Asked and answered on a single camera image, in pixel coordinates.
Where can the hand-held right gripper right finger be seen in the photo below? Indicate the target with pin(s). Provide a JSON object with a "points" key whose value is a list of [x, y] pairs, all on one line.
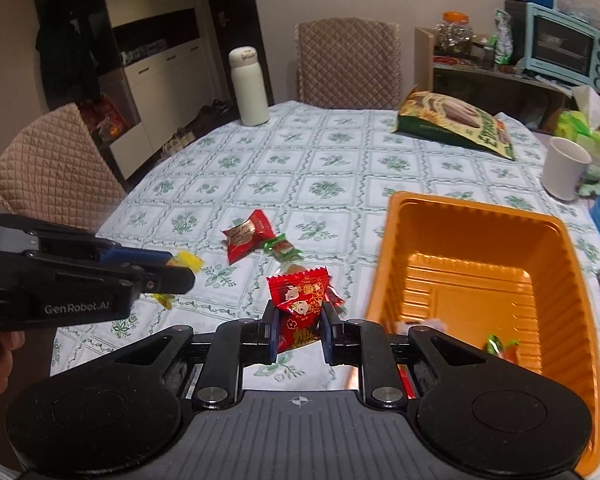
{"points": [[327, 335]]}

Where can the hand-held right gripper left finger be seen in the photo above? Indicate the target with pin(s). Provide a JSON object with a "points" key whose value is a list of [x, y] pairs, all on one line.
{"points": [[275, 335]]}

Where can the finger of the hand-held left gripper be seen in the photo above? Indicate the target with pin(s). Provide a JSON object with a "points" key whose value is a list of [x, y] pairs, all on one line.
{"points": [[170, 280], [135, 256]]}

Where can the yellow candy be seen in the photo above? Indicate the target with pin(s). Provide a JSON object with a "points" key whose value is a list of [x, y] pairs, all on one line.
{"points": [[190, 261]]}

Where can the red candy packet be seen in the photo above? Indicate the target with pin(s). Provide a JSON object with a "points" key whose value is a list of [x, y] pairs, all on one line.
{"points": [[300, 310], [336, 297]]}

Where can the small brown candy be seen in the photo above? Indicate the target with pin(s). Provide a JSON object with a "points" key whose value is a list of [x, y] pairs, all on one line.
{"points": [[291, 266]]}

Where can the red packet with brown picture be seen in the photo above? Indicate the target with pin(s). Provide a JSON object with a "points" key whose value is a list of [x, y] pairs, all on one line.
{"points": [[242, 235]]}

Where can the green brown candy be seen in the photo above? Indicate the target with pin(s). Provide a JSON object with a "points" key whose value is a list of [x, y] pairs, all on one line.
{"points": [[280, 247]]}

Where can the orange plastic tray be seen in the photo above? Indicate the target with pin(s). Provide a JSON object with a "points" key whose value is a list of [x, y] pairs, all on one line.
{"points": [[480, 260]]}

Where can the long dark snack packet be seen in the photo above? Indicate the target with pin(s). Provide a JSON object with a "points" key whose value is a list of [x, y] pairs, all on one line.
{"points": [[500, 347]]}

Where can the white slippers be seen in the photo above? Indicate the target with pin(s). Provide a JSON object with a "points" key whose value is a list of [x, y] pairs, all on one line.
{"points": [[177, 142]]}

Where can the quilted beige covered chair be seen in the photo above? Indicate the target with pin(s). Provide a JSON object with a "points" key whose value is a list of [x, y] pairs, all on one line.
{"points": [[347, 65], [50, 165]]}

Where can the dark shoes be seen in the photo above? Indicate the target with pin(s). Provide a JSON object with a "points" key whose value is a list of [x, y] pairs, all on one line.
{"points": [[212, 112]]}

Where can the floral tablecloth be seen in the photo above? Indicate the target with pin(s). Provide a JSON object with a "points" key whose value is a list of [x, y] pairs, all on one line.
{"points": [[305, 160]]}

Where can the white cabinet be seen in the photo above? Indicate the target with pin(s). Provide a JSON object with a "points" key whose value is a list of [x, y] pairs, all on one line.
{"points": [[170, 75]]}

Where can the white thermos bottle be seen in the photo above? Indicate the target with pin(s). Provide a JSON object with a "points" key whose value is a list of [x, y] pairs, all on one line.
{"points": [[250, 90]]}

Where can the dark hanging coat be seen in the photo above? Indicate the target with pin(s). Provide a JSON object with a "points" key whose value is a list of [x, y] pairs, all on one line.
{"points": [[67, 50]]}

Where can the sunflower seed bag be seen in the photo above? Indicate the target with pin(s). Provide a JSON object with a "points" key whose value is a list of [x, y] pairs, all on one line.
{"points": [[450, 120]]}

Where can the dark door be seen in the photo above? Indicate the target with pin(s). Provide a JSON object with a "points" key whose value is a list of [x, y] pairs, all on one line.
{"points": [[235, 10]]}

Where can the white paper cup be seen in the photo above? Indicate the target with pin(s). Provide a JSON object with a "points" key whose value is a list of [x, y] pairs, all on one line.
{"points": [[565, 170]]}

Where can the wooden shelf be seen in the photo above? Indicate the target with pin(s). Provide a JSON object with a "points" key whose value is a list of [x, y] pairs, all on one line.
{"points": [[480, 80]]}

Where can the small metal tin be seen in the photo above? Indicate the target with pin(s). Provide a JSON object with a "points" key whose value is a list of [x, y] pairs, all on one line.
{"points": [[484, 52]]}

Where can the jar with orange lid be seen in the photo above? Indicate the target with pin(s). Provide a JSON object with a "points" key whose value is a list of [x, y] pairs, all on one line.
{"points": [[452, 35]]}

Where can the green tissue pack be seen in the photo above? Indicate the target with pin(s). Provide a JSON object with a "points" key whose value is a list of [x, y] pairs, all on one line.
{"points": [[580, 127]]}

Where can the green white snack bag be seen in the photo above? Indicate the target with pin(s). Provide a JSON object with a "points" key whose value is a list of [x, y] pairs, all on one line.
{"points": [[504, 37]]}

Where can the teal toaster oven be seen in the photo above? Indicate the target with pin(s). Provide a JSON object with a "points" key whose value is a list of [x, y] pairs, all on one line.
{"points": [[565, 45]]}

